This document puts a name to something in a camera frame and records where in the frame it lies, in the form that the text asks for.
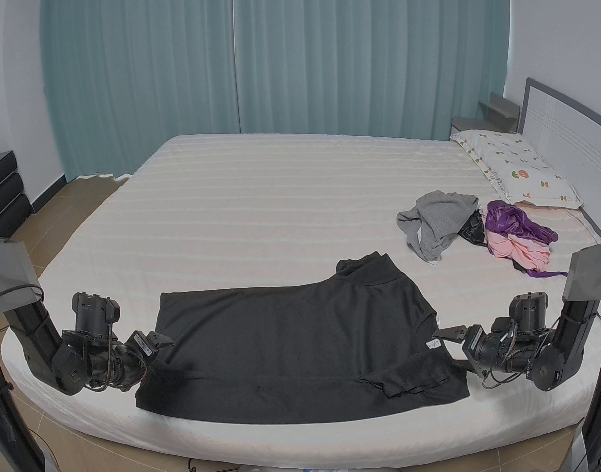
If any black cable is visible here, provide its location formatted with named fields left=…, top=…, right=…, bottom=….
left=0, top=285, right=45, bottom=309

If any white printed pillow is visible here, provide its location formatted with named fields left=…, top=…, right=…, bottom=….
left=450, top=129, right=584, bottom=210

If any black long-sleeved top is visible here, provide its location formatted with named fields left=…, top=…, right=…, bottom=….
left=134, top=251, right=471, bottom=420

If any black chest of drawers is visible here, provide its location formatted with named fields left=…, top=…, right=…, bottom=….
left=0, top=150, right=32, bottom=238

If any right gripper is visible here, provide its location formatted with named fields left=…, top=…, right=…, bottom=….
left=431, top=326, right=525, bottom=379

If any blue-green curtain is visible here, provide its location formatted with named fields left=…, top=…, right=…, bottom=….
left=234, top=0, right=509, bottom=141
left=40, top=0, right=240, bottom=182

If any bed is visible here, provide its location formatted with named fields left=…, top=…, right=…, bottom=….
left=0, top=78, right=601, bottom=466

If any grey bedside table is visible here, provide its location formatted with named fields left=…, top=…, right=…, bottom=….
left=450, top=92, right=521, bottom=139

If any pink garment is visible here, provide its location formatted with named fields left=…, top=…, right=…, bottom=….
left=485, top=230, right=553, bottom=273

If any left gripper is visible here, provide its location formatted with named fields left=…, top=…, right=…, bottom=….
left=106, top=330, right=175, bottom=390

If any purple garment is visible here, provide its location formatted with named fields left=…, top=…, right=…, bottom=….
left=482, top=200, right=570, bottom=280

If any grey garment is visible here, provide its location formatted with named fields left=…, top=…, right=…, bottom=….
left=397, top=190, right=480, bottom=265

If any small black garment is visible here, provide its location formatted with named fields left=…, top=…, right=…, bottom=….
left=457, top=210, right=489, bottom=248

